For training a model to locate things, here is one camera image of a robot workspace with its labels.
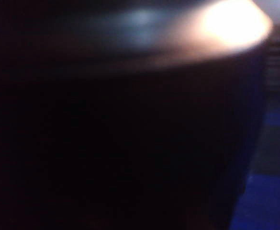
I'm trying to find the black thermos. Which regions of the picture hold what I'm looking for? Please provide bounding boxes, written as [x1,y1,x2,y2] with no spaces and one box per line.
[0,0,274,230]

